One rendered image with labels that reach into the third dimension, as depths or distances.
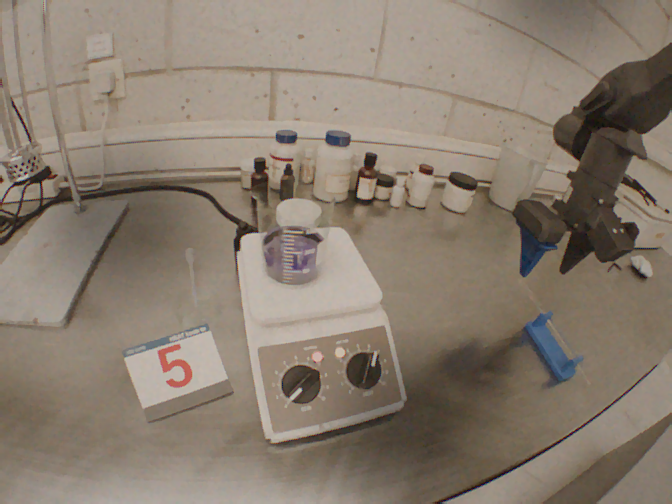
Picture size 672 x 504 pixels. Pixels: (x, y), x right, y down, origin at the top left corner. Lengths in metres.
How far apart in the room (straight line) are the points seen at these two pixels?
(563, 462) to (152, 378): 0.43
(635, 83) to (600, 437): 0.40
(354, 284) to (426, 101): 0.58
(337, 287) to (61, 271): 0.40
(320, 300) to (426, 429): 0.17
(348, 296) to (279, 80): 0.52
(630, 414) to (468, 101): 0.75
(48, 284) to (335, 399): 0.41
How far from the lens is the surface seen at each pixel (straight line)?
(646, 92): 0.37
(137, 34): 0.73
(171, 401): 0.31
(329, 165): 0.56
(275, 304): 0.25
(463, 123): 0.86
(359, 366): 0.27
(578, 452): 0.42
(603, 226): 0.39
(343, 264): 0.30
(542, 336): 0.47
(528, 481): 0.36
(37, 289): 0.50
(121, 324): 0.40
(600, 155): 0.39
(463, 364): 0.38
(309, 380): 0.24
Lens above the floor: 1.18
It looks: 37 degrees down
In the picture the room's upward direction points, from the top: 9 degrees clockwise
